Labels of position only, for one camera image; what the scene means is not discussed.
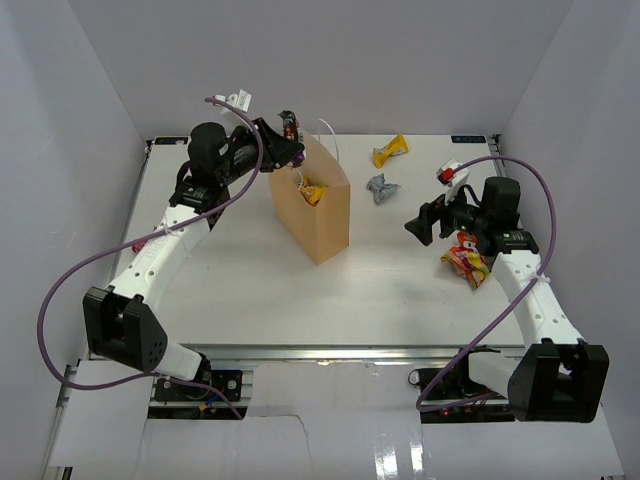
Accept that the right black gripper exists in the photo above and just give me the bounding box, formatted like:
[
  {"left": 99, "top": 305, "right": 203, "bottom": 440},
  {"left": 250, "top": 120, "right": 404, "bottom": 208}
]
[{"left": 406, "top": 181, "right": 490, "bottom": 246}]

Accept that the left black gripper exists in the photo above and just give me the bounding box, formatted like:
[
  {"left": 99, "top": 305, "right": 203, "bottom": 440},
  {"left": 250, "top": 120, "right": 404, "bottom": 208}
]
[{"left": 217, "top": 119, "right": 305, "bottom": 186}]

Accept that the purple M&M's packet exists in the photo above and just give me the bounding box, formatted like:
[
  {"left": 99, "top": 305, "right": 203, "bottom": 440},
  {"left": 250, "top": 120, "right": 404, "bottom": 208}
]
[{"left": 278, "top": 110, "right": 305, "bottom": 168}]

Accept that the yellow snack bar wrapper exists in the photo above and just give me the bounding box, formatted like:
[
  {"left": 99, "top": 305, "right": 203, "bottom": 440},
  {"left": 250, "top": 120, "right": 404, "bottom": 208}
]
[{"left": 298, "top": 176, "right": 327, "bottom": 207}]

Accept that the silver wrapper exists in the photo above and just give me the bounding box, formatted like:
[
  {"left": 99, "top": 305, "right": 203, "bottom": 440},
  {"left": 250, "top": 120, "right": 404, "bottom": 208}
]
[{"left": 366, "top": 174, "right": 401, "bottom": 205}]

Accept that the orange fruit candy bag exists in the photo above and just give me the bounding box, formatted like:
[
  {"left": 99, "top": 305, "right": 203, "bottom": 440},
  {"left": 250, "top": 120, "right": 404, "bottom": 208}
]
[{"left": 440, "top": 232, "right": 491, "bottom": 290}]

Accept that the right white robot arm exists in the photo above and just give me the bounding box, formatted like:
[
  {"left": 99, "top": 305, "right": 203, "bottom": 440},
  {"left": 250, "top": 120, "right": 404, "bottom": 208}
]
[{"left": 405, "top": 169, "right": 609, "bottom": 423}]

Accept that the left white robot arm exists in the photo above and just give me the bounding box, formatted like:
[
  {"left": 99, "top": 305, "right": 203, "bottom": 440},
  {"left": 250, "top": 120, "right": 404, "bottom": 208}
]
[{"left": 82, "top": 118, "right": 304, "bottom": 399}]

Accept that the brown paper bag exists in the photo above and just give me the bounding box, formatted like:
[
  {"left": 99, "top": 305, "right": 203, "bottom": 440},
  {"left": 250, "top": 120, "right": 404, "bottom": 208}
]
[{"left": 269, "top": 131, "right": 351, "bottom": 265}]

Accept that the small yellow candy wrapper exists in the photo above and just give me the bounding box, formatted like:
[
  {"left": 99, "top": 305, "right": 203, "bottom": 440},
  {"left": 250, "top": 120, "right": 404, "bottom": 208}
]
[{"left": 372, "top": 134, "right": 410, "bottom": 169}]

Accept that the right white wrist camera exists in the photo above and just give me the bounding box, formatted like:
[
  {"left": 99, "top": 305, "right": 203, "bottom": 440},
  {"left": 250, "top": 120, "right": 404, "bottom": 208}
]
[{"left": 436, "top": 159, "right": 469, "bottom": 205}]

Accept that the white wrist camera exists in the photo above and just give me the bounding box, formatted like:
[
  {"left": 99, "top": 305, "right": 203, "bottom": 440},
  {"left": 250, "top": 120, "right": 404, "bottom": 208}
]
[
  {"left": 213, "top": 89, "right": 252, "bottom": 113},
  {"left": 436, "top": 159, "right": 469, "bottom": 205}
]

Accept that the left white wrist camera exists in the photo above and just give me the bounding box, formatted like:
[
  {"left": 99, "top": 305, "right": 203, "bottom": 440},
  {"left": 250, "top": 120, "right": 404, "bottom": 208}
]
[{"left": 213, "top": 89, "right": 252, "bottom": 113}]

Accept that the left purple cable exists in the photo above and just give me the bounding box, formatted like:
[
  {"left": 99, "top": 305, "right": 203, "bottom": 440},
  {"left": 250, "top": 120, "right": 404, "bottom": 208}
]
[{"left": 37, "top": 95, "right": 266, "bottom": 419}]

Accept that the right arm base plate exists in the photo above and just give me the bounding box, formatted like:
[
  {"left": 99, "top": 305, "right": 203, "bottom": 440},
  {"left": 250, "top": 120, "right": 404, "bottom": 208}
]
[{"left": 420, "top": 364, "right": 515, "bottom": 425}]

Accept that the aluminium front rail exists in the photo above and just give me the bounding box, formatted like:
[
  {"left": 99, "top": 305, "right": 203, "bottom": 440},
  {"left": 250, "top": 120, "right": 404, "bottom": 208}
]
[{"left": 169, "top": 344, "right": 526, "bottom": 362}]

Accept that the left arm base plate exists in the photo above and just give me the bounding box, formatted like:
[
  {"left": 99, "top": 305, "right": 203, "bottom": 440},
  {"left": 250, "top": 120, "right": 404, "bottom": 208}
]
[{"left": 148, "top": 370, "right": 247, "bottom": 420}]

